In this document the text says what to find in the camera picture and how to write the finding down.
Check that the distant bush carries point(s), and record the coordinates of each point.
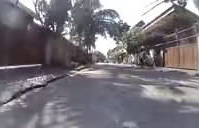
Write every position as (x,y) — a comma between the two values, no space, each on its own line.
(99,56)

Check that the grey asphalt road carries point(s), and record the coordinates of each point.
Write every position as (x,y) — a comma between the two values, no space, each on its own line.
(113,96)

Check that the group of palm trees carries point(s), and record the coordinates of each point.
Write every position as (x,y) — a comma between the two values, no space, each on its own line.
(87,26)

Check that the person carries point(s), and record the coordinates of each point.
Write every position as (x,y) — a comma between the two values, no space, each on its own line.
(143,55)

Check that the concrete kerb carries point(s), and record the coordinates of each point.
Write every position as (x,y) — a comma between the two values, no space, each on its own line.
(30,85)

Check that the brown wooden gate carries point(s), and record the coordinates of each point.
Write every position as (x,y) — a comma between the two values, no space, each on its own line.
(183,56)

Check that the house with brown roof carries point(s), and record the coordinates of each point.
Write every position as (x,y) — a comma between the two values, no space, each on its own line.
(173,20)

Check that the raised concrete pavement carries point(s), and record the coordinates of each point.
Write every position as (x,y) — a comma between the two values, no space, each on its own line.
(7,81)

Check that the long brown wall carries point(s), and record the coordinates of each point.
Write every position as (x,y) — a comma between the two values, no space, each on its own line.
(23,50)

